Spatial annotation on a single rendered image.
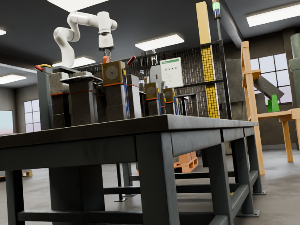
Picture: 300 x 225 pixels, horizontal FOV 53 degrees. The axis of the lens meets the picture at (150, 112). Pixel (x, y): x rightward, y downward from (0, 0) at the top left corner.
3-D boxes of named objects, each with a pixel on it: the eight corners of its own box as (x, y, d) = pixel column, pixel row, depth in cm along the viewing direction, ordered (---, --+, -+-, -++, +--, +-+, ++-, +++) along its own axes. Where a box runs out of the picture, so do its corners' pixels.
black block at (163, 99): (170, 129, 237) (166, 92, 239) (158, 131, 240) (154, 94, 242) (172, 129, 242) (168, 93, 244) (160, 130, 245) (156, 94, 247)
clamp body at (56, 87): (66, 136, 166) (61, 71, 169) (47, 139, 170) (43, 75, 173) (73, 136, 173) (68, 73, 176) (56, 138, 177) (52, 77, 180)
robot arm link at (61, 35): (80, 87, 249) (63, 86, 236) (71, 89, 256) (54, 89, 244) (75, 27, 251) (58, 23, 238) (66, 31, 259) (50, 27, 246)
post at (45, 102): (50, 138, 181) (45, 66, 185) (39, 139, 183) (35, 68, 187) (58, 138, 188) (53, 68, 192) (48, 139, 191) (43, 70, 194)
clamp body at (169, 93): (179, 128, 248) (175, 86, 251) (165, 130, 252) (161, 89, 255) (181, 128, 254) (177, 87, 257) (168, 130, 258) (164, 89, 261)
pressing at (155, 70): (164, 99, 290) (160, 64, 293) (152, 101, 294) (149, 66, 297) (164, 99, 291) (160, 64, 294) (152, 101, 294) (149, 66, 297)
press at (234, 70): (258, 151, 848) (246, 59, 870) (254, 154, 739) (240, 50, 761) (211, 154, 902) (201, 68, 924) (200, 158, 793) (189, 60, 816)
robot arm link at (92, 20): (92, 27, 248) (117, 32, 230) (76, 22, 236) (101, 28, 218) (93, 16, 246) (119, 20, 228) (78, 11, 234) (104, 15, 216)
